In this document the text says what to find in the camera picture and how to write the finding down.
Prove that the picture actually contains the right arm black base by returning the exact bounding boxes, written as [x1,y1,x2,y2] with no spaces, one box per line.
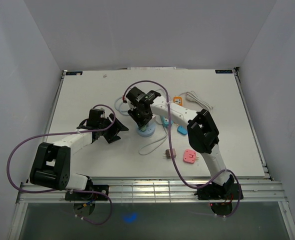
[194,183,244,200]

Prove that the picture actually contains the pink flat plug adapter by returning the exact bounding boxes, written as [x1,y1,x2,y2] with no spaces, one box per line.
[182,149,199,164]

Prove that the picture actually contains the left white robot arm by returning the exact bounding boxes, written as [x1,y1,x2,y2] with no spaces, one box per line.
[29,108,129,200]

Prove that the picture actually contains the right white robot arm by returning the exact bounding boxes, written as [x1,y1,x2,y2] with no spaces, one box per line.
[122,87,235,199]

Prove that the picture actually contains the white cord of orange strip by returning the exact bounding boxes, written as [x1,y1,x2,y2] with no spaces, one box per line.
[179,90,214,112]

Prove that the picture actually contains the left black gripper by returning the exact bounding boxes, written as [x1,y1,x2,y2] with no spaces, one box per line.
[97,113,128,144]

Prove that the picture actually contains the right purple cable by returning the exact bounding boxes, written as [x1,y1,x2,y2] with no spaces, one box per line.
[122,80,241,219]

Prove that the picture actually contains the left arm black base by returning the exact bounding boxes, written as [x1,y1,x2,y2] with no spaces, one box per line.
[64,184,110,201]

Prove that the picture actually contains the blue plug adapter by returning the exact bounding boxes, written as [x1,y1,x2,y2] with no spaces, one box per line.
[177,125,188,136]

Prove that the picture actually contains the orange power strip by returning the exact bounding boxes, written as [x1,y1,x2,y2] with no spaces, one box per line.
[173,96,183,106]

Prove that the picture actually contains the round light blue power strip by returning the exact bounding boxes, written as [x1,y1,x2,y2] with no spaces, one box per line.
[136,122,156,138]

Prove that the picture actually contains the aluminium table frame rail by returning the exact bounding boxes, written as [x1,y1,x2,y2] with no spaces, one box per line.
[16,67,288,205]

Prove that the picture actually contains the green charger plug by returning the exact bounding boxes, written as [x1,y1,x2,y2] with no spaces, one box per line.
[140,126,147,132]

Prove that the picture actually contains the brown charger plug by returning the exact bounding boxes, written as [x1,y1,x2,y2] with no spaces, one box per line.
[163,148,177,159]

